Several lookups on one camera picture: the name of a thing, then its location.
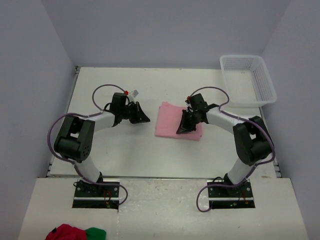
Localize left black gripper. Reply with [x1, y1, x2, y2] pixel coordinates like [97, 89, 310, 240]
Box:
[120, 101, 150, 125]

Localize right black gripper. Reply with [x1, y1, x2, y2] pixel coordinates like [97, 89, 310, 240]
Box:
[177, 109, 200, 135]

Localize pink t shirt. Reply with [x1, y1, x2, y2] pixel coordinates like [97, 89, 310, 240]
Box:
[155, 101, 204, 141]

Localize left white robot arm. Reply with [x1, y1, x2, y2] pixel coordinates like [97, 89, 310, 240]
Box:
[53, 90, 151, 197]

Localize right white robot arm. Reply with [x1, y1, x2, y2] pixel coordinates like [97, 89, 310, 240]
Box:
[176, 93, 275, 197]

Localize white plastic basket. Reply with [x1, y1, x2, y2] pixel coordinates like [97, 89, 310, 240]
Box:
[219, 54, 277, 108]

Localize green folded t shirt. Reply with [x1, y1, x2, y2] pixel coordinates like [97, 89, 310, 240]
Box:
[85, 227, 107, 240]

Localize red folded t shirt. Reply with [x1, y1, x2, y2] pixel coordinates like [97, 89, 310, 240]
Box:
[45, 224, 87, 240]

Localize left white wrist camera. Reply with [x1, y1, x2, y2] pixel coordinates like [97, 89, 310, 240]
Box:
[124, 89, 139, 103]

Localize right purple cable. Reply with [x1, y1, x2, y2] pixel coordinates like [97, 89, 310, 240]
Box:
[196, 86, 276, 213]

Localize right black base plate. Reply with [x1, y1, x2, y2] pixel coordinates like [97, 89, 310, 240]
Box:
[207, 181, 256, 210]

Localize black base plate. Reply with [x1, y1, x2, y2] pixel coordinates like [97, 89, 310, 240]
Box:
[207, 181, 256, 210]
[72, 180, 120, 210]

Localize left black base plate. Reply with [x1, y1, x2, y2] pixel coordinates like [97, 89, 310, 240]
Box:
[72, 180, 120, 210]

